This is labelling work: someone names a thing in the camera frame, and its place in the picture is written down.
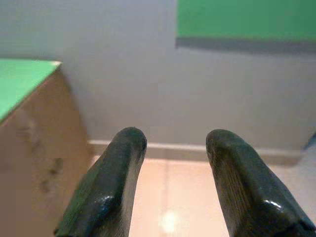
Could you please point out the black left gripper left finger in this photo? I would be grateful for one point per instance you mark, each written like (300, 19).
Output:
(106, 187)

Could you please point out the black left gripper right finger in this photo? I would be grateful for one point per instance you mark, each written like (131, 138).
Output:
(249, 192)

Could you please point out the green table cover board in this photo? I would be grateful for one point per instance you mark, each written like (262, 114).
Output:
(19, 84)

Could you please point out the green wall board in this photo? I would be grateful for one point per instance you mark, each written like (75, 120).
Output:
(247, 19)

